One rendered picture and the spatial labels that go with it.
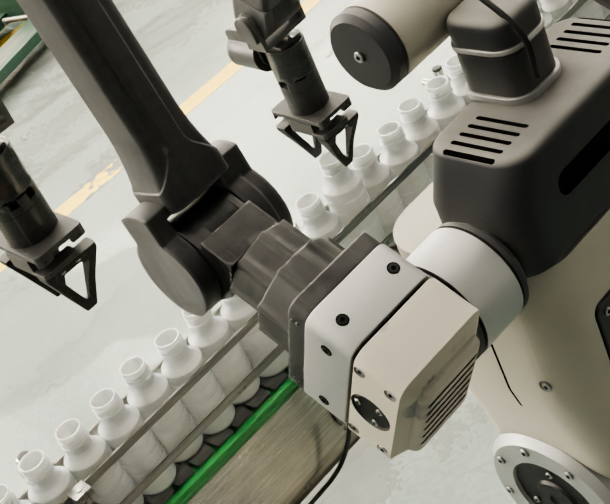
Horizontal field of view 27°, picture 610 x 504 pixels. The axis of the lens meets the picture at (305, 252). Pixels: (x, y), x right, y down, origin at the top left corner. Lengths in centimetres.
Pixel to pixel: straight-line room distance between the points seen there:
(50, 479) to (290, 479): 38
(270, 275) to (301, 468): 93
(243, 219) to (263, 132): 351
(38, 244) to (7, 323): 291
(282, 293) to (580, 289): 24
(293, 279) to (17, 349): 320
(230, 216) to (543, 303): 25
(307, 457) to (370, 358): 99
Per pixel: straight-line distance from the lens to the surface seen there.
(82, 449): 163
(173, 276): 97
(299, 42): 167
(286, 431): 179
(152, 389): 166
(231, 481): 175
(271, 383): 177
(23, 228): 131
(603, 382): 106
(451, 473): 294
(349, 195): 178
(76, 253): 132
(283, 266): 91
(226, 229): 95
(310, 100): 170
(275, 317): 91
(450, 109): 192
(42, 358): 397
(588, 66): 99
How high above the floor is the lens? 210
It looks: 34 degrees down
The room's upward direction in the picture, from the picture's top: 26 degrees counter-clockwise
